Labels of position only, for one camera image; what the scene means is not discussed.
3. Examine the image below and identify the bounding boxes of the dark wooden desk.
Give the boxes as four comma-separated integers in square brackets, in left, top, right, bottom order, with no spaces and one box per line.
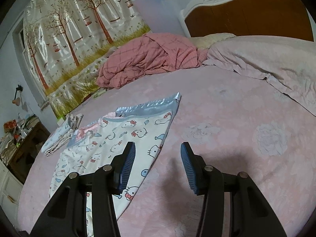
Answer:
[7,122,50,184]

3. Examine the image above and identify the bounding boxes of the pink cartoon print pants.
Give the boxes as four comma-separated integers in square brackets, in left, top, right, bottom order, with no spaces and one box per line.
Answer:
[73,112,116,141]

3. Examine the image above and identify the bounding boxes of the red box on desk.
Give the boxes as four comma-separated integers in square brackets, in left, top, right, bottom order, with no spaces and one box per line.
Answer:
[3,119,17,133]

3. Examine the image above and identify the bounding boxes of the beige pillow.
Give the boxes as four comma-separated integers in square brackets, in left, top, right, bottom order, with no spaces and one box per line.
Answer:
[190,33,235,49]

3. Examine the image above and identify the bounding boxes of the green white small box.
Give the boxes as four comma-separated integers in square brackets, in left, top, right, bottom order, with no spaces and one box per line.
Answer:
[57,115,66,126]

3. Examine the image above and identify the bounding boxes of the pale green comb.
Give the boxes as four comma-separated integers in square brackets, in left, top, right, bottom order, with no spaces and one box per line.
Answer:
[93,89,107,99]

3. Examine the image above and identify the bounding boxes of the white cabinet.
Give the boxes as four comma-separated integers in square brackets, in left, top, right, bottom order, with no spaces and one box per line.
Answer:
[1,162,23,218]

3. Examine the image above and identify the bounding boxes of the white hello kitty pants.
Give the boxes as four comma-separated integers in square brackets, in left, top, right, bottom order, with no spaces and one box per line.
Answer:
[48,112,179,237]

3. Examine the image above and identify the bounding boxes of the stack of papers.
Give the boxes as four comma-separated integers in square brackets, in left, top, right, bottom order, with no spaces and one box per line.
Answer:
[24,115,40,130]

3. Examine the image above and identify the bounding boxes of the pink wall lamp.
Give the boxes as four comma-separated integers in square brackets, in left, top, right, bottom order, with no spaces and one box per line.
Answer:
[12,85,23,106]

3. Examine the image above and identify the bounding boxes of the white wooden headboard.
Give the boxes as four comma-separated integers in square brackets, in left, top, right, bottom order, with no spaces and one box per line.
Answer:
[179,0,315,41]

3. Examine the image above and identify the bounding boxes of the folded blue white cloth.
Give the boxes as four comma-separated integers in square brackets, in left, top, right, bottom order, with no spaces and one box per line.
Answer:
[41,121,71,153]

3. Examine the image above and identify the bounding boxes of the window frame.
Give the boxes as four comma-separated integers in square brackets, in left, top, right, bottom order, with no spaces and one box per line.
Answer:
[12,16,49,111]

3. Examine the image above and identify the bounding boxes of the folded cream cloth stack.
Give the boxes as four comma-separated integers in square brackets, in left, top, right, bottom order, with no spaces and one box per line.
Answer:
[44,113,84,156]

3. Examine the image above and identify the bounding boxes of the tree print curtain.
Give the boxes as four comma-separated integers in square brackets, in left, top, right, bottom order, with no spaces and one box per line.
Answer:
[23,0,150,117]

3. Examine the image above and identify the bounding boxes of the pink plaid quilt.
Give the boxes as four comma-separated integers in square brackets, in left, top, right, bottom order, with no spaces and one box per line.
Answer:
[96,33,207,89]

